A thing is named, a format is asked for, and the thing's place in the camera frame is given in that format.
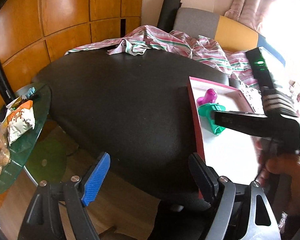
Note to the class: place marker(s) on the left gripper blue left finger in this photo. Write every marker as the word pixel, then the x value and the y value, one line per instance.
pixel 93 179

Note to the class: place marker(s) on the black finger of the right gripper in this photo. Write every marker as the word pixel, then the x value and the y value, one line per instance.
pixel 256 125

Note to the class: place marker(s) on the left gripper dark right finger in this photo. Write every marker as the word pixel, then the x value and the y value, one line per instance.
pixel 203 176

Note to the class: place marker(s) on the green plastic flanged part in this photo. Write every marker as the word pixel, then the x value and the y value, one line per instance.
pixel 206 110

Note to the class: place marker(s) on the magenta plastic toy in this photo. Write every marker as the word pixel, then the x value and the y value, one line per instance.
pixel 209 97

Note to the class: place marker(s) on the person's right hand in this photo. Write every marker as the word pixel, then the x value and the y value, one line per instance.
pixel 287 166

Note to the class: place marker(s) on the white floral embroidered tablecloth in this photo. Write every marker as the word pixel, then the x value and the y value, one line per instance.
pixel 253 97

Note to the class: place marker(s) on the pink white shallow box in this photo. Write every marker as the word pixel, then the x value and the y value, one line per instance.
pixel 232 154

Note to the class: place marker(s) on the orange white snack bag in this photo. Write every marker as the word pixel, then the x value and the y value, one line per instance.
pixel 20 121

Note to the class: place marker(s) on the round glass side table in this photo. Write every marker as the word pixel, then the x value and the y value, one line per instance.
pixel 21 149

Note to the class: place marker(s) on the pink curtain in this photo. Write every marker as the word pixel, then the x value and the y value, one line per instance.
pixel 250 13

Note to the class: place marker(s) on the pink green striped sheet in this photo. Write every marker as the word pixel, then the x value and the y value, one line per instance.
pixel 202 49

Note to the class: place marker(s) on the black rolled mat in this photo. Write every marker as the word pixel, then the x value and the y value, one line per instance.
pixel 168 14

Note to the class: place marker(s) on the wooden wall cabinet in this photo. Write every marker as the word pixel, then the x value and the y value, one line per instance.
pixel 34 33

